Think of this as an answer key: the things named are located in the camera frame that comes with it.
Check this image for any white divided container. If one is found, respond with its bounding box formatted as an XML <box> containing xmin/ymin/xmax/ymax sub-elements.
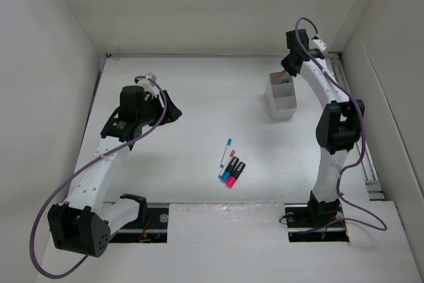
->
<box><xmin>264</xmin><ymin>72</ymin><xmax>297</xmax><ymax>121</ymax></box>

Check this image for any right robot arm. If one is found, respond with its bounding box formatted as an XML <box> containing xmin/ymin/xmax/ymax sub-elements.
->
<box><xmin>281</xmin><ymin>29</ymin><xmax>362</xmax><ymax>229</ymax></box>

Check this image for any blue highlighter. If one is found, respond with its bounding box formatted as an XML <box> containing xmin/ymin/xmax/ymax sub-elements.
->
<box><xmin>280</xmin><ymin>78</ymin><xmax>290</xmax><ymax>84</ymax></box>

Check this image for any thin pink capped pen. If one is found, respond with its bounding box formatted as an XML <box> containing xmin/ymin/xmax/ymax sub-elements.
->
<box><xmin>218</xmin><ymin>150</ymin><xmax>235</xmax><ymax>179</ymax></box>

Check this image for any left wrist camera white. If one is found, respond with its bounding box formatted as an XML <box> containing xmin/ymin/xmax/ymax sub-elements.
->
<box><xmin>136</xmin><ymin>73</ymin><xmax>160</xmax><ymax>96</ymax></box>

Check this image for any orange highlighter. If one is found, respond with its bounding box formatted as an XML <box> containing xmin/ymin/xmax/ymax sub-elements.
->
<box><xmin>277</xmin><ymin>70</ymin><xmax>286</xmax><ymax>78</ymax></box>

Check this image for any front aluminium rail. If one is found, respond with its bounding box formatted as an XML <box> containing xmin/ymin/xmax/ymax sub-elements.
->
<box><xmin>109</xmin><ymin>201</ymin><xmax>350</xmax><ymax>235</ymax></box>

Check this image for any black marker blue cap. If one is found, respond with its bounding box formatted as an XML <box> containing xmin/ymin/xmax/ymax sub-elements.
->
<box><xmin>221</xmin><ymin>156</ymin><xmax>239</xmax><ymax>182</ymax></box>

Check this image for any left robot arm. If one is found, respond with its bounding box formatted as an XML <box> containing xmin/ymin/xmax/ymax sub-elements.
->
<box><xmin>47</xmin><ymin>84</ymin><xmax>182</xmax><ymax>257</ymax></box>

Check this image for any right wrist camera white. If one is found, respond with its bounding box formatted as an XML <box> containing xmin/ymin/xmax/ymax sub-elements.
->
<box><xmin>310</xmin><ymin>37</ymin><xmax>327</xmax><ymax>53</ymax></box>

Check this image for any black marker pink cap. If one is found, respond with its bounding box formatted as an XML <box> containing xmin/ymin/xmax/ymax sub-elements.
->
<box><xmin>226</xmin><ymin>162</ymin><xmax>246</xmax><ymax>188</ymax></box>

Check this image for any thin blue capped pen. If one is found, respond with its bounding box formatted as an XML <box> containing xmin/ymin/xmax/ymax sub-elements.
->
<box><xmin>220</xmin><ymin>138</ymin><xmax>232</xmax><ymax>168</ymax></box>

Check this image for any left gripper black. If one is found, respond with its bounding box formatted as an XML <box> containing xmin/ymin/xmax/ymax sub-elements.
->
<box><xmin>137</xmin><ymin>91</ymin><xmax>180</xmax><ymax>127</ymax></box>

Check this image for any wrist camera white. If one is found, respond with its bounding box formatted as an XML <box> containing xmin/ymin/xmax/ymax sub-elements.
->
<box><xmin>136</xmin><ymin>73</ymin><xmax>160</xmax><ymax>96</ymax></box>
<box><xmin>310</xmin><ymin>37</ymin><xmax>327</xmax><ymax>53</ymax></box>

